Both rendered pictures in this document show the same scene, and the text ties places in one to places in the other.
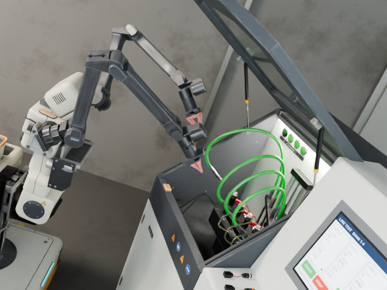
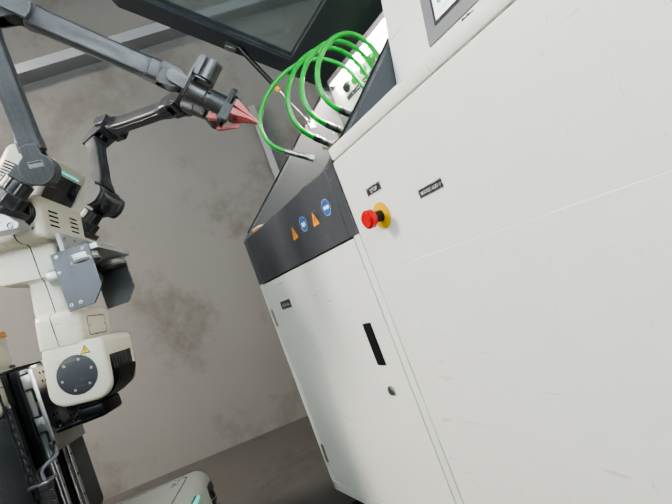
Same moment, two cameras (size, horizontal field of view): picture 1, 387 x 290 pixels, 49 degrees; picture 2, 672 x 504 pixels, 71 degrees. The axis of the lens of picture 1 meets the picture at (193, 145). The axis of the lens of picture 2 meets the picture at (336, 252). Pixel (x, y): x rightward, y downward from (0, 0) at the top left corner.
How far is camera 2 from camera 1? 140 cm
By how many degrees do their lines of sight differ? 27
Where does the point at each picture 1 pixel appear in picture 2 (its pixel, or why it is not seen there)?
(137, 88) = (66, 26)
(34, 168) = (43, 310)
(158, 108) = (119, 47)
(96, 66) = not seen: outside the picture
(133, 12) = (157, 218)
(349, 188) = not seen: outside the picture
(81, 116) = (22, 122)
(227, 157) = (314, 168)
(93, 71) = not seen: outside the picture
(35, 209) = (79, 371)
